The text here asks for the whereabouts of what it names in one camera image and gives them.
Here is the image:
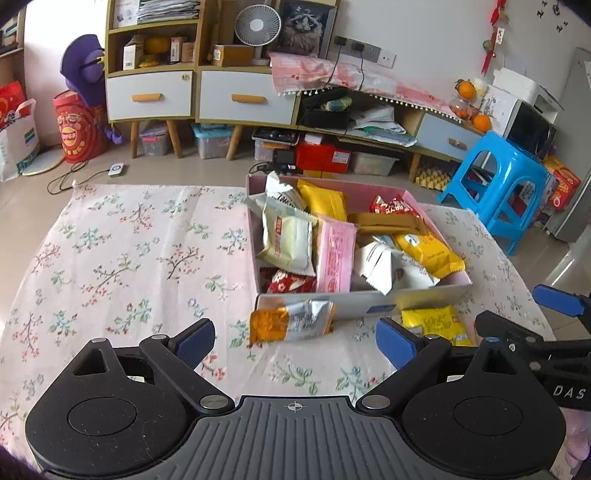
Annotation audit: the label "blue grey drawer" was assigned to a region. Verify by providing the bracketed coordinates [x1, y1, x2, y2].
[418, 113, 483, 162]

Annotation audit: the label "red and white snack packet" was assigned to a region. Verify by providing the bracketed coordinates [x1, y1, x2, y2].
[267, 269, 318, 295]

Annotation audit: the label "pink snack packet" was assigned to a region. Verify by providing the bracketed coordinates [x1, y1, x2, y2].
[315, 219, 358, 294]

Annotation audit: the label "white shopping bag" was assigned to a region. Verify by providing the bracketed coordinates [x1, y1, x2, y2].
[0, 98, 41, 183]

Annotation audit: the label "pile of papers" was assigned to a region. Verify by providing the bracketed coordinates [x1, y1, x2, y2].
[344, 105, 416, 147]

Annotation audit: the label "pink patterned cloth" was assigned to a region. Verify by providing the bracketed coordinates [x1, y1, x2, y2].
[269, 52, 462, 123]

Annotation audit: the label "white lettered snack packet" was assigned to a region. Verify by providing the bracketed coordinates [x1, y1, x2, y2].
[265, 172, 308, 213]

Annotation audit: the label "red flat box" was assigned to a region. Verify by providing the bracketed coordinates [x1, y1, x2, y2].
[295, 141, 352, 176]

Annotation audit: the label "red snack boxes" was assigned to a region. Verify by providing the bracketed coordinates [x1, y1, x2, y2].
[542, 154, 583, 212]

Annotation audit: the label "yellow packet with white logo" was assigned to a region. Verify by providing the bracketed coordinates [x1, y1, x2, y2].
[392, 232, 466, 279]

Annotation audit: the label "grey wall outlet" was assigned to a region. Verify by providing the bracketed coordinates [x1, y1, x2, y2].
[348, 41, 382, 62]

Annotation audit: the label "yellow round object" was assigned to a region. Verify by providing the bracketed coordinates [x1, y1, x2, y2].
[143, 37, 169, 65]

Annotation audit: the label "red hanging ornament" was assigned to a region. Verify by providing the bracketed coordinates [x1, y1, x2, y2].
[481, 0, 509, 77]

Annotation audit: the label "person's right forearm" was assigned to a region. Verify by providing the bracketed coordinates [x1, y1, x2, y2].
[566, 410, 591, 476]

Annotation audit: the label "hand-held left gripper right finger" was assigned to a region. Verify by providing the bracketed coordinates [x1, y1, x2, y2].
[355, 318, 532, 411]

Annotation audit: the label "yellow printed snack packet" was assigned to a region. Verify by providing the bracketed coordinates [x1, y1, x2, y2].
[401, 305, 475, 348]

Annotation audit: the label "cat picture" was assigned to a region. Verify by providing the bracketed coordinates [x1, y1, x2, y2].
[277, 0, 340, 58]

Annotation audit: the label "purple plush toy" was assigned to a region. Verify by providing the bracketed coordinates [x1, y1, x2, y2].
[61, 33, 123, 144]

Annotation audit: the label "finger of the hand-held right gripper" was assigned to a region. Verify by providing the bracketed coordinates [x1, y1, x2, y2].
[532, 284, 591, 335]
[475, 310, 555, 370]

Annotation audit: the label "plain yellow snack packet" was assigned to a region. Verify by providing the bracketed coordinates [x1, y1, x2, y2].
[297, 180, 348, 222]

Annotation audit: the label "clear storage box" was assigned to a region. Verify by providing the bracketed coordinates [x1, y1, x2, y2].
[139, 122, 169, 158]

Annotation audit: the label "white drawer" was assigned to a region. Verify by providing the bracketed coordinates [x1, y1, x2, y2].
[199, 70, 296, 126]
[106, 71, 194, 121]

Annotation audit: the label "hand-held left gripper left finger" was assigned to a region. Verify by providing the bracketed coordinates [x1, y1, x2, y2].
[55, 318, 237, 414]

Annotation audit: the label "long wooden media stand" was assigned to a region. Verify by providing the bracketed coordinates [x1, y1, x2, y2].
[295, 88, 485, 183]

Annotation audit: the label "yellow egg tray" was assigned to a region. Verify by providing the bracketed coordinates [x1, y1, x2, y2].
[414, 167, 452, 190]

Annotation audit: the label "red gift bag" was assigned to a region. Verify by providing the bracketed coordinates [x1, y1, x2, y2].
[0, 80, 28, 132]

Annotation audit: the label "black microwave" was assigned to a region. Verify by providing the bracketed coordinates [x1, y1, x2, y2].
[503, 99, 557, 160]

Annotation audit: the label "silver orange snack packet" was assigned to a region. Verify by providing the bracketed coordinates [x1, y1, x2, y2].
[248, 300, 335, 347]

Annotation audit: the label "white packet with red logo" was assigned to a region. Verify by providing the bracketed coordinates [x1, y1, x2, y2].
[392, 256, 441, 291]

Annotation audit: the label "red paper bag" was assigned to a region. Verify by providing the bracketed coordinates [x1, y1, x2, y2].
[53, 90, 109, 164]

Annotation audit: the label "round beige board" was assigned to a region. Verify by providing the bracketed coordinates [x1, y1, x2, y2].
[21, 150, 65, 176]

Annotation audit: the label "white desk fan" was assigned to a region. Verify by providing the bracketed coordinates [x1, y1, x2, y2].
[235, 4, 282, 65]

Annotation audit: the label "storage box with blue lid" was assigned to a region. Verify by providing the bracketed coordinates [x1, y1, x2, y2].
[191, 124, 234, 160]

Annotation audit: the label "cream snack packet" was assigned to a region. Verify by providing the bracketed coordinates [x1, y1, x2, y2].
[245, 194, 319, 277]

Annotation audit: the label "clear plastic bin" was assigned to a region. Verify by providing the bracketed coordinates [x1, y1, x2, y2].
[352, 150, 399, 177]

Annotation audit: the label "black floor cable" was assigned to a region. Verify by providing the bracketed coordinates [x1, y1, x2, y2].
[47, 164, 112, 195]

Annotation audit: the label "stack of papers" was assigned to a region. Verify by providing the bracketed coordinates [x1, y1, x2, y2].
[137, 0, 200, 24]

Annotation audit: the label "white carton box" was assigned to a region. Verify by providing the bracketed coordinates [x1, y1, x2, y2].
[122, 39, 146, 70]

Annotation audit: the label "grey refrigerator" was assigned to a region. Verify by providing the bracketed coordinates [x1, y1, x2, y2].
[547, 46, 591, 243]

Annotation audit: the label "blue plastic stool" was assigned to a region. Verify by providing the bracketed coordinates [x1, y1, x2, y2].
[438, 130, 550, 257]

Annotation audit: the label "black bag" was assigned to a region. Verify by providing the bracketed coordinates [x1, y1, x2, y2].
[300, 90, 354, 130]

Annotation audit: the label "small brown boxes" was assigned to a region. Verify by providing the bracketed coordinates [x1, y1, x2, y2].
[168, 36, 195, 63]

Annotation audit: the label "low wooden cabinet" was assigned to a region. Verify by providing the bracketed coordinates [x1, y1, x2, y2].
[196, 65, 303, 160]

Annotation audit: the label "tan snack packet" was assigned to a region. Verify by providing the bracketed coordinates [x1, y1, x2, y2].
[347, 211, 424, 236]

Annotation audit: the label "white printer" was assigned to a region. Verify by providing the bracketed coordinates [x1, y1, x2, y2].
[492, 67, 564, 121]

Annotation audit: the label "glass jar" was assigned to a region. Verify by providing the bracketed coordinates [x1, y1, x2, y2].
[450, 95, 481, 121]

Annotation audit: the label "pink cardboard box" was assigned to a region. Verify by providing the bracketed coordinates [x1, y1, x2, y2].
[245, 173, 474, 324]

